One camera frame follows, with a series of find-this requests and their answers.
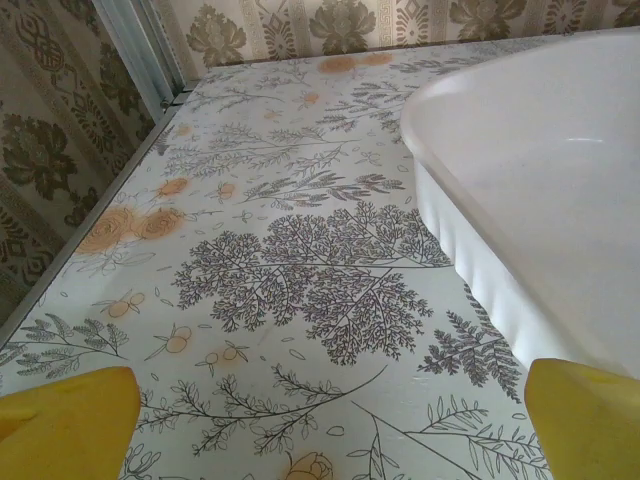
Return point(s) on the aluminium table side rail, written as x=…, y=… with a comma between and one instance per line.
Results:
x=86, y=227

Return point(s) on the white plastic container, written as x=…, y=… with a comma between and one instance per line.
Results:
x=525, y=150

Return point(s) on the aluminium frame post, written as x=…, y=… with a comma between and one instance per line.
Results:
x=140, y=45

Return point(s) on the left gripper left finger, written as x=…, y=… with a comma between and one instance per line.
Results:
x=60, y=430

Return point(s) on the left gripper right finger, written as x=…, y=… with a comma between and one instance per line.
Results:
x=590, y=430

